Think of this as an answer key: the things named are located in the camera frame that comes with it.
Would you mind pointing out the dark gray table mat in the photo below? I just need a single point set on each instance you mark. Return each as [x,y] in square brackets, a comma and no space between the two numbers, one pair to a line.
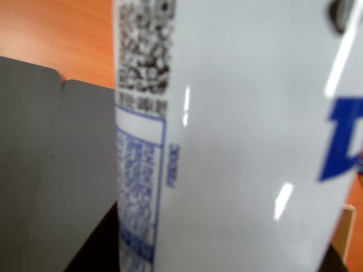
[90,141]
[22,113]

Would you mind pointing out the brown cardboard box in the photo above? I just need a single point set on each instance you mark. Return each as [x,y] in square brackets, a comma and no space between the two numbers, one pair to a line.
[344,226]

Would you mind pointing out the white blue drink can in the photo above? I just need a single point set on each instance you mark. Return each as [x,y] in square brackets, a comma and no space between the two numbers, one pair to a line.
[241,141]

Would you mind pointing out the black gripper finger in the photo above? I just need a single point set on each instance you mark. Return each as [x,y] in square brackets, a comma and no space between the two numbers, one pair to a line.
[102,246]
[336,262]

